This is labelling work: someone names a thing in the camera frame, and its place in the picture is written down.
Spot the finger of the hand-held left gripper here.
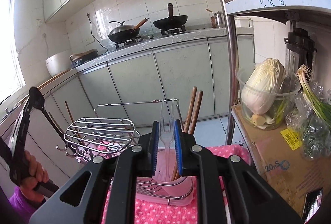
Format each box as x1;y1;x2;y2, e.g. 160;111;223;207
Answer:
9;96;34;154

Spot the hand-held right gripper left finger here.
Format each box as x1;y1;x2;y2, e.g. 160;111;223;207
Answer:
28;120;159;224

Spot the clear plastic tub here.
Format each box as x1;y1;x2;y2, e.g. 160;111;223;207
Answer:
236;66;302;131

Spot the metal wire utensil rack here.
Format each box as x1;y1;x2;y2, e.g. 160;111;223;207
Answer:
55;98;194;206

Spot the black blender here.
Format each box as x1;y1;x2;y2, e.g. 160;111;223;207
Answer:
284;28;317;82

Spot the plastic bag of greens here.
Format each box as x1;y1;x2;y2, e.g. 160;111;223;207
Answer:
286;82;331;161

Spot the black wok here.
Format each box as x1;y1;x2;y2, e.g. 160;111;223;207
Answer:
152;3;188;30

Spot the black induction cooker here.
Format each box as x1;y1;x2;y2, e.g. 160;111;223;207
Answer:
69;49;99;70

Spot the window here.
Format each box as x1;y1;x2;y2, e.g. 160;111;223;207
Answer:
0;0;26;105

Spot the black spoon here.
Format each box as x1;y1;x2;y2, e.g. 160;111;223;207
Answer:
28;86;66;140

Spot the person's left forearm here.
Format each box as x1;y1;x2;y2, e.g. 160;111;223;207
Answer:
9;186;47;224

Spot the stainless steel kettle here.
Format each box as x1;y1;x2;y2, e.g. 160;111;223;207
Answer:
210;11;225;28

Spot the pink polka dot blanket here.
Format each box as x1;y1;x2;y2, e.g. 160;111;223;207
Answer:
101;145;250;224

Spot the white plastic box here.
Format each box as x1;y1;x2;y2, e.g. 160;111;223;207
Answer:
235;16;254;28

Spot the clear plastic fork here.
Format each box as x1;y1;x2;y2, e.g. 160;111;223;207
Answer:
158;97;174;183

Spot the ginger piece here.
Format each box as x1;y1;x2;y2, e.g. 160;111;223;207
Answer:
251;114;267;129

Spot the napa cabbage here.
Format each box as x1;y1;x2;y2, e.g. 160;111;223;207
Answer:
241;58;287;115

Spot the metal shelf unit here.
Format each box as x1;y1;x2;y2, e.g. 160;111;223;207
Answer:
205;0;331;217

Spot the gas stove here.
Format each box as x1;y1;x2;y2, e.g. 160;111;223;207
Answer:
115;27;187;49

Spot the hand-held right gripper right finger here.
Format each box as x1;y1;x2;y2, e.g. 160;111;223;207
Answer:
174;119;303;224

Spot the person's left hand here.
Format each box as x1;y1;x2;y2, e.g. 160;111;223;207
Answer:
21;151;49;197

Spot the brown cup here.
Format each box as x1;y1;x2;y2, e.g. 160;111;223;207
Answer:
205;9;216;27

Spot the white rice cooker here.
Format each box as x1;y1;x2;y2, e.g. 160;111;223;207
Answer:
45;52;74;77

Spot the wok with lid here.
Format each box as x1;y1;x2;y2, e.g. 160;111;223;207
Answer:
107;18;150;43

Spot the pink plastic drip tray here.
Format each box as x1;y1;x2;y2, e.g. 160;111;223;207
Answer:
134;186;194;206

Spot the black power cable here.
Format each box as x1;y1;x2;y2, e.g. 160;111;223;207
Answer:
86;13;108;55

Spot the tall pink plastic utensil cup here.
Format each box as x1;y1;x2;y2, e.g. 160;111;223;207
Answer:
154;150;193;205

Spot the large printed cardboard sheet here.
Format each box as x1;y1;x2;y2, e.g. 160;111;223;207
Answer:
231;105;331;217

